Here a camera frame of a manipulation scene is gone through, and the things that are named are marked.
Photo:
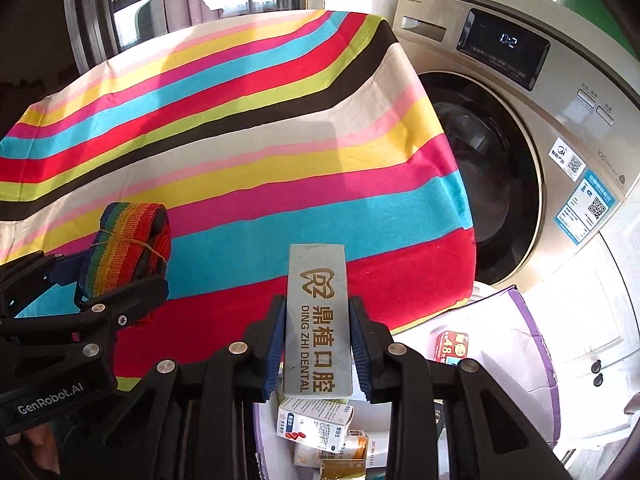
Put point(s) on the red snack packet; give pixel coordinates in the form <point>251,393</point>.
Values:
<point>452,347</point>

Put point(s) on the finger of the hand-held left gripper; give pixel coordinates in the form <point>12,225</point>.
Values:
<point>140,295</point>
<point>75,267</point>

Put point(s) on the narrow white lettered box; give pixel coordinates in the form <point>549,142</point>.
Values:
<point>377,452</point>

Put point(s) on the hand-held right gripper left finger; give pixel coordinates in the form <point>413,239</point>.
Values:
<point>272,350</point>

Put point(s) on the white orange box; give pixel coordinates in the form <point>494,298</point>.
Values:
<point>355,447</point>

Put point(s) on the washing machine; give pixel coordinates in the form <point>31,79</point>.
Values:
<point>550,125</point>

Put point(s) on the person's left hand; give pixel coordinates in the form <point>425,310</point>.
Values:
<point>40,447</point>

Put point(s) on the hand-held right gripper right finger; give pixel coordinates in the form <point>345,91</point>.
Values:
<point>361,350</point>

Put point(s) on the gold foil packet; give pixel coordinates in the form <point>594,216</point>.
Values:
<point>342,470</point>

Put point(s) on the green plastic object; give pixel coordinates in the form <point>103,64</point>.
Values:
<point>590,10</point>

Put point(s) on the white blue red medicine box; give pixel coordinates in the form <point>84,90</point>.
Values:
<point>312,422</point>

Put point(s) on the striped tablecloth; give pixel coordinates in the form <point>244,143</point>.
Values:
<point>250,135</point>

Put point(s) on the white and gold box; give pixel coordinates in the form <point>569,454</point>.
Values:
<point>317,320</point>

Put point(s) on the white storage box purple edges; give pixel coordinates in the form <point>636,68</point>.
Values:
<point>500,330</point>

